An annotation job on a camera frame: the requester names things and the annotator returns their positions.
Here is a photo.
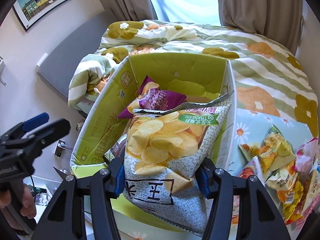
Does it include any grey potato chips bag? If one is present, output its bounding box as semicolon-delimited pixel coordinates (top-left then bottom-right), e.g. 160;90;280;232
103;93;233;235

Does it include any person's left hand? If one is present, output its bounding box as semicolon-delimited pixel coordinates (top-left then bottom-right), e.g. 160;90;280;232
0;184;36;219

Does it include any pale yellow snack bag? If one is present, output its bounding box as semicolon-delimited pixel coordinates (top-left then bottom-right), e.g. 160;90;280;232
238;125;296;174

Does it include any pink marshmallow bag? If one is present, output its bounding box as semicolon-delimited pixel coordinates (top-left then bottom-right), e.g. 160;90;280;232
295;138;318;174

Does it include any grey headboard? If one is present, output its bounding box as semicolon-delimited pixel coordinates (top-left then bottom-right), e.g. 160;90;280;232
37;9;117;101

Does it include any floral striped duvet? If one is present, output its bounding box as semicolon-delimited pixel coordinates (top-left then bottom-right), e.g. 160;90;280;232
68;20;319;137

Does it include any purple snack bag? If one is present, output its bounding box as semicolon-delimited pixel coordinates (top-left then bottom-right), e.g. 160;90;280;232
118;76;187;119

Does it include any green cardboard box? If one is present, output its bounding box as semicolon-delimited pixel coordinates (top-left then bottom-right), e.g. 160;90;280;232
69;52;238;233

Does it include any beige right curtain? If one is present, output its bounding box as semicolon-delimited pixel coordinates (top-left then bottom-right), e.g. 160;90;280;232
218;0;303;54

